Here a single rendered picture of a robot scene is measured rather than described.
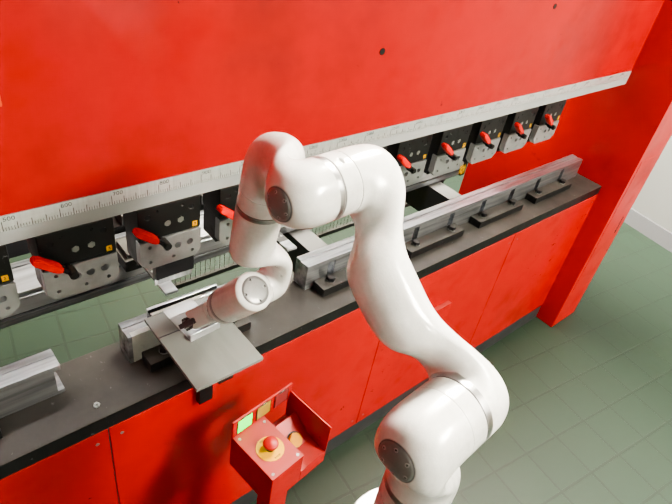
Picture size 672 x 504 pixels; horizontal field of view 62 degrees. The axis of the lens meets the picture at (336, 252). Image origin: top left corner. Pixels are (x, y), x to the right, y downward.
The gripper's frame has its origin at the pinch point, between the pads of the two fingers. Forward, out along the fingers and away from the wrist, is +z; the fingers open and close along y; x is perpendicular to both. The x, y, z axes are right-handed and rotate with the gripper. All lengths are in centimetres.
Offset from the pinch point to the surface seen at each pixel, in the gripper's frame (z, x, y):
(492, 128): -22, -16, -117
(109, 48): -45, -48, 13
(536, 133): -18, -9, -149
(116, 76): -41, -45, 12
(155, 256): -9.3, -16.9, 6.9
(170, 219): -16.1, -22.5, 2.8
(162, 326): 5.4, -2.1, 6.9
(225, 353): -5.1, 10.4, -0.3
